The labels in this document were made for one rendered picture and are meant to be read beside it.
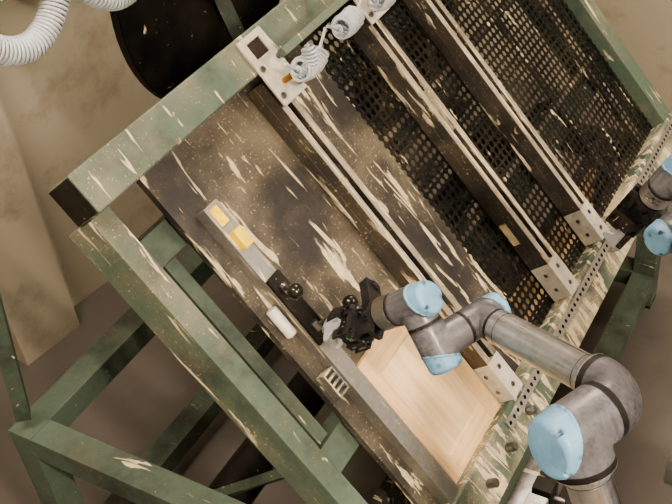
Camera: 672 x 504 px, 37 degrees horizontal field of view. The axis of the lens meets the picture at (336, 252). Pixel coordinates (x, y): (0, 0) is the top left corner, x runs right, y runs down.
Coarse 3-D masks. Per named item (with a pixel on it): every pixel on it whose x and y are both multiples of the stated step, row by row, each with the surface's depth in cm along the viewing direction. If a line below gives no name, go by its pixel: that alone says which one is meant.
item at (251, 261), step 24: (216, 240) 231; (240, 264) 232; (264, 264) 233; (264, 288) 233; (288, 312) 234; (336, 360) 238; (360, 384) 241; (360, 408) 243; (384, 408) 243; (384, 432) 244; (408, 432) 246; (408, 456) 245; (432, 456) 248; (432, 480) 246
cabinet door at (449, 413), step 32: (384, 352) 251; (416, 352) 259; (384, 384) 248; (416, 384) 255; (448, 384) 263; (480, 384) 270; (416, 416) 252; (448, 416) 259; (480, 416) 266; (448, 448) 256
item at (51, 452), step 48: (624, 288) 407; (144, 336) 330; (624, 336) 386; (96, 384) 314; (288, 384) 311; (48, 432) 294; (192, 432) 372; (48, 480) 305; (96, 480) 286; (144, 480) 277; (240, 480) 283; (384, 480) 264
